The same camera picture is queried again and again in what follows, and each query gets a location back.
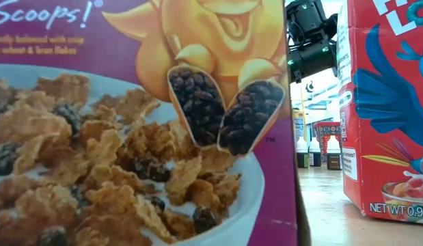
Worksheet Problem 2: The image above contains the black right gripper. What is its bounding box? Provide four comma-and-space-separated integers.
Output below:
286, 39, 338, 84

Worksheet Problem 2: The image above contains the yellow Corn Pops cereal box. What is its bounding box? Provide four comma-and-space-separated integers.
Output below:
292, 108, 306, 143

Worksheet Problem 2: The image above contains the red lidded spice container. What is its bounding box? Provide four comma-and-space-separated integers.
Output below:
312, 121, 342, 163

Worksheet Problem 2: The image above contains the small white-capped dropper bottle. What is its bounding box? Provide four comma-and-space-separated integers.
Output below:
308, 136, 322, 167
295, 136, 310, 169
326, 135, 342, 171

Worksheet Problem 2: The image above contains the red Froot Loops cereal box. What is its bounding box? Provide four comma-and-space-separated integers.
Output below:
336, 0, 423, 225

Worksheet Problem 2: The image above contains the Raisin Bran cereal box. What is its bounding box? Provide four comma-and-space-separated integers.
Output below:
0, 0, 311, 246

